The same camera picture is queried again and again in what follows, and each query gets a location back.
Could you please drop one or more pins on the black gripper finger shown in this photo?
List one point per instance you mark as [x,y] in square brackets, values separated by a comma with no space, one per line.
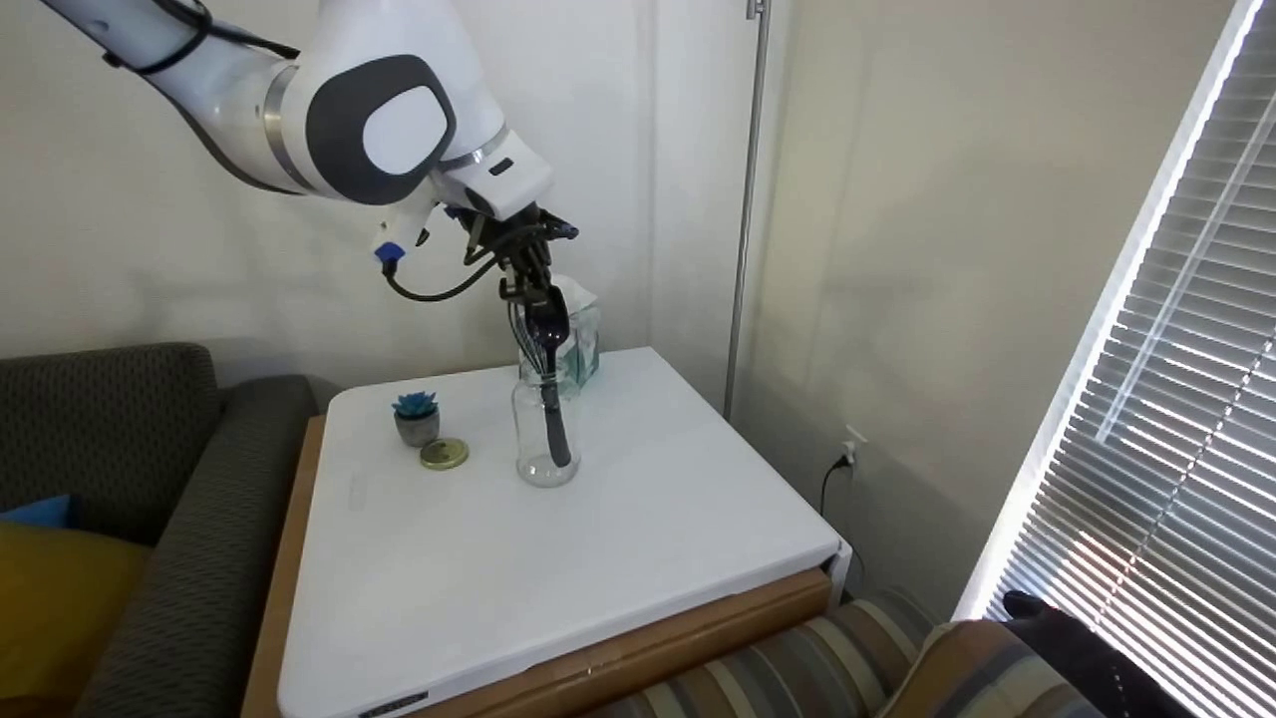
[549,310]
[513,299]

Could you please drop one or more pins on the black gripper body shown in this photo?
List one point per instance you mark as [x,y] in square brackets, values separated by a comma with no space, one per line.
[518,246]

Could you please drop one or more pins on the black ladle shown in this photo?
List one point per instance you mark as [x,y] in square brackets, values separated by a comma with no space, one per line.
[557,428]

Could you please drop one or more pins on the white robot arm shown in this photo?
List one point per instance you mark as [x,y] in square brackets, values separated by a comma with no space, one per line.
[383,104]

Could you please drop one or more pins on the clear glass jar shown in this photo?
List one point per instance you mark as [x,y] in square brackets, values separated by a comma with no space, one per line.
[545,428]

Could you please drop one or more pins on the gold jar lid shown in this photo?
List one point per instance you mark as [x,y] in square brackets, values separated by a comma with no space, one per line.
[442,451]

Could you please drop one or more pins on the teal patterned tissue box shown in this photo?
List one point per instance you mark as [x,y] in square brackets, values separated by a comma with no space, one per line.
[578,351]

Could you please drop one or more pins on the small blue succulent pot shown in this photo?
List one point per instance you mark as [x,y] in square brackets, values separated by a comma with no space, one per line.
[417,415]

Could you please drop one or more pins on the white table top board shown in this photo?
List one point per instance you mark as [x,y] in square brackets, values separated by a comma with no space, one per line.
[428,583]

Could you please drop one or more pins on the wooden side table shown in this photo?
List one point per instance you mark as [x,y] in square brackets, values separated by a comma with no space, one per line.
[574,678]

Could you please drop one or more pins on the grey armchair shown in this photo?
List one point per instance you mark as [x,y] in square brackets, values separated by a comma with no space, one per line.
[154,448]

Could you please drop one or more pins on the striped sofa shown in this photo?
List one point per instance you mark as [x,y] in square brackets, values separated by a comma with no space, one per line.
[888,660]

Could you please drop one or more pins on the blue cushion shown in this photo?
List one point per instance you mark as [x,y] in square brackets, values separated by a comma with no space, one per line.
[40,511]

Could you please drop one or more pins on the yellow cushion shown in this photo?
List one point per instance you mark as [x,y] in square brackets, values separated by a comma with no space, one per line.
[62,596]

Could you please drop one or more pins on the white window blinds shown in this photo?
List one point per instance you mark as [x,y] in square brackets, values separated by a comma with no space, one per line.
[1146,499]

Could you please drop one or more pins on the wall outlet with plug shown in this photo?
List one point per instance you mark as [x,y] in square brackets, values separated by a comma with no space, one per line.
[842,464]

